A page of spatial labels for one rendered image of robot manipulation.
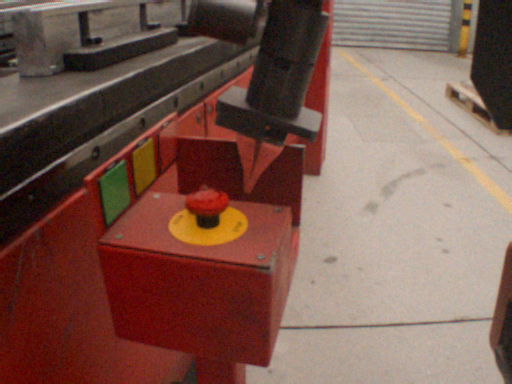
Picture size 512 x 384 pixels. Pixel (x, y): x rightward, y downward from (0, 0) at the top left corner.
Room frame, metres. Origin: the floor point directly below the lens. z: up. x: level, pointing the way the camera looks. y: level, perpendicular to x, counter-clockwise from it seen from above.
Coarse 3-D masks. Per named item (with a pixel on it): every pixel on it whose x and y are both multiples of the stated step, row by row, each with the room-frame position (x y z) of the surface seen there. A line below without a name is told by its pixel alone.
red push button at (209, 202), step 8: (200, 192) 0.36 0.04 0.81; (208, 192) 0.36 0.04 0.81; (216, 192) 0.36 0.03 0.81; (192, 200) 0.35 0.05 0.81; (200, 200) 0.35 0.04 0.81; (208, 200) 0.35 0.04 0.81; (216, 200) 0.35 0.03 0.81; (224, 200) 0.35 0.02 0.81; (192, 208) 0.34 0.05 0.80; (200, 208) 0.34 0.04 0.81; (208, 208) 0.34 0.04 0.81; (216, 208) 0.34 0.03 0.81; (224, 208) 0.34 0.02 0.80; (200, 216) 0.35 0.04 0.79; (208, 216) 0.34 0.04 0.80; (216, 216) 0.35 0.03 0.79; (200, 224) 0.35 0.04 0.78; (208, 224) 0.34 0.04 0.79; (216, 224) 0.35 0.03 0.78
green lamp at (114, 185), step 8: (120, 168) 0.37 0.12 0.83; (104, 176) 0.34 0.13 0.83; (112, 176) 0.36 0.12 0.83; (120, 176) 0.37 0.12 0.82; (104, 184) 0.34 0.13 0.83; (112, 184) 0.35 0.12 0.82; (120, 184) 0.37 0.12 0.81; (104, 192) 0.34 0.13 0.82; (112, 192) 0.35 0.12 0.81; (120, 192) 0.37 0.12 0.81; (128, 192) 0.38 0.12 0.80; (104, 200) 0.34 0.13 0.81; (112, 200) 0.35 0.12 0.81; (120, 200) 0.36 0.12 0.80; (128, 200) 0.38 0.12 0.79; (104, 208) 0.34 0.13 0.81; (112, 208) 0.35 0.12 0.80; (120, 208) 0.36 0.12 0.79; (112, 216) 0.35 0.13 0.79
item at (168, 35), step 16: (144, 32) 0.83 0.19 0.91; (160, 32) 0.83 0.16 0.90; (176, 32) 0.89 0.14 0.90; (80, 48) 0.64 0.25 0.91; (96, 48) 0.63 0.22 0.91; (112, 48) 0.66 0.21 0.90; (128, 48) 0.71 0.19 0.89; (144, 48) 0.76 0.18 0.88; (64, 64) 0.62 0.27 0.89; (80, 64) 0.62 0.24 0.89; (96, 64) 0.62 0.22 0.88; (112, 64) 0.66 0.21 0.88
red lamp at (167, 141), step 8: (168, 128) 0.48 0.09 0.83; (160, 136) 0.46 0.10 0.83; (168, 136) 0.48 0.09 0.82; (160, 144) 0.46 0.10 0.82; (168, 144) 0.48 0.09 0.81; (160, 152) 0.46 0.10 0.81; (168, 152) 0.48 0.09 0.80; (176, 152) 0.50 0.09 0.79; (160, 160) 0.46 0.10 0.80; (168, 160) 0.48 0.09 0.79
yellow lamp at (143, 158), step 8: (152, 144) 0.44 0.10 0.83; (136, 152) 0.40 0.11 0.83; (144, 152) 0.42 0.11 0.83; (152, 152) 0.44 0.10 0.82; (136, 160) 0.40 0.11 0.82; (144, 160) 0.42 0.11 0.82; (152, 160) 0.44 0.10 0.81; (136, 168) 0.40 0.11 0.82; (144, 168) 0.42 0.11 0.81; (152, 168) 0.43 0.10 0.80; (136, 176) 0.40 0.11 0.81; (144, 176) 0.42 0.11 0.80; (152, 176) 0.43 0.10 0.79; (136, 184) 0.40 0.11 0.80; (144, 184) 0.41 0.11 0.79
